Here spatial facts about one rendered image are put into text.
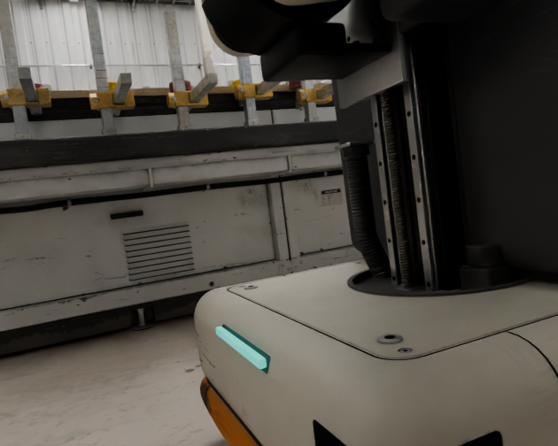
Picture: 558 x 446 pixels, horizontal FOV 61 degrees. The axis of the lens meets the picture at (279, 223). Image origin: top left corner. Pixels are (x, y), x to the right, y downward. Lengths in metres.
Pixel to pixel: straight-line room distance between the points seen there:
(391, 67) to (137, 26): 8.98
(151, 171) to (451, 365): 1.40
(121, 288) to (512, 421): 1.64
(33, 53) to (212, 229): 7.58
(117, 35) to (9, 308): 7.83
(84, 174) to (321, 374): 1.33
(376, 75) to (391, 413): 0.46
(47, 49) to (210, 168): 7.70
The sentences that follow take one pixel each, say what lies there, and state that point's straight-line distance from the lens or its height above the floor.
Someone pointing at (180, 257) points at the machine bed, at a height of 0.25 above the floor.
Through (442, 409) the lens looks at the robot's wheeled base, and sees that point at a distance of 0.40.
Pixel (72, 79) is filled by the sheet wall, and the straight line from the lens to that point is 9.15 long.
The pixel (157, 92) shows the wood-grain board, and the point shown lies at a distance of 1.93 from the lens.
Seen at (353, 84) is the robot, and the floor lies 0.58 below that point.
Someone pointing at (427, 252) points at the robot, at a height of 0.33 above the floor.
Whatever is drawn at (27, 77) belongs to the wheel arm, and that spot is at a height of 0.82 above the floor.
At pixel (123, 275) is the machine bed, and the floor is 0.21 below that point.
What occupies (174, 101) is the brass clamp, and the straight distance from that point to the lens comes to 1.71.
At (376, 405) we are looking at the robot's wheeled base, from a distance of 0.39.
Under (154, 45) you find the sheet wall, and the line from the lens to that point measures 9.50.
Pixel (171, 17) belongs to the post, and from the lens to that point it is 1.81.
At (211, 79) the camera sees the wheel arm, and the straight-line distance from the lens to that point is 1.50.
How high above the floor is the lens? 0.43
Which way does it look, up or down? 3 degrees down
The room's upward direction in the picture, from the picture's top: 7 degrees counter-clockwise
